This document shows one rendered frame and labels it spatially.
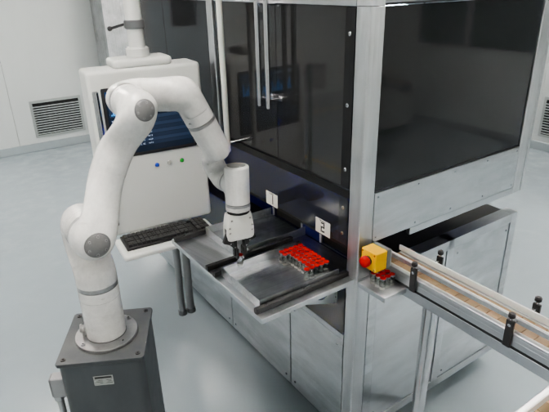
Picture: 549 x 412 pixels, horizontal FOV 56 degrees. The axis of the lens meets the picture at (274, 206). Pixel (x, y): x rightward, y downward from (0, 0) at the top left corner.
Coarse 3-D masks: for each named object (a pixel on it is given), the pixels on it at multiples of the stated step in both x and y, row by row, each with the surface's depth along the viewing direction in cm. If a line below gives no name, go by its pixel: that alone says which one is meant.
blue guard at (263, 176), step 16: (240, 160) 233; (256, 160) 221; (256, 176) 225; (272, 176) 213; (288, 176) 203; (256, 192) 228; (272, 192) 217; (288, 192) 206; (304, 192) 197; (320, 192) 188; (288, 208) 209; (304, 208) 200; (320, 208) 191; (336, 208) 183; (336, 224) 185
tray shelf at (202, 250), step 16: (192, 240) 215; (208, 240) 215; (304, 240) 213; (192, 256) 203; (208, 256) 203; (224, 256) 203; (336, 256) 200; (208, 272) 192; (224, 288) 183; (320, 288) 180; (336, 288) 180; (240, 304) 175; (288, 304) 172; (304, 304) 174
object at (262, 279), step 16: (256, 256) 195; (272, 256) 200; (224, 272) 186; (240, 272) 190; (256, 272) 190; (272, 272) 190; (288, 272) 190; (336, 272) 185; (240, 288) 178; (256, 288) 181; (272, 288) 180; (288, 288) 174; (256, 304) 171
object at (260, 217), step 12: (252, 216) 232; (264, 216) 235; (216, 228) 222; (264, 228) 224; (276, 228) 224; (288, 228) 223; (300, 228) 216; (216, 240) 213; (240, 240) 214; (252, 240) 214; (264, 240) 206; (276, 240) 210; (240, 252) 201
